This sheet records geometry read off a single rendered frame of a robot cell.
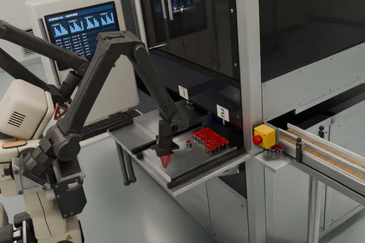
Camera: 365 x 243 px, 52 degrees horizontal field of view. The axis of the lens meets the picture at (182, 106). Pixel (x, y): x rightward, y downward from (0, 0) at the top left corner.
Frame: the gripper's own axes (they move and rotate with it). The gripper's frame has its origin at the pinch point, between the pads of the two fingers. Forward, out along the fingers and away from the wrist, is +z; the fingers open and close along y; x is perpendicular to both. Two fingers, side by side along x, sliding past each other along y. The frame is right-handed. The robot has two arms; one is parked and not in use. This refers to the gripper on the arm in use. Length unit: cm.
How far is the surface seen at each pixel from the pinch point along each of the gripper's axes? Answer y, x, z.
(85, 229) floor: -3, 101, 93
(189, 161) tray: 14.6, 3.0, 2.4
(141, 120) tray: 17, 54, 0
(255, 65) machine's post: 32, -14, -42
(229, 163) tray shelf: 26.4, -9.8, 0.5
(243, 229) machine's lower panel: 48, 0, 47
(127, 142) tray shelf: 0.9, 38.3, 4.4
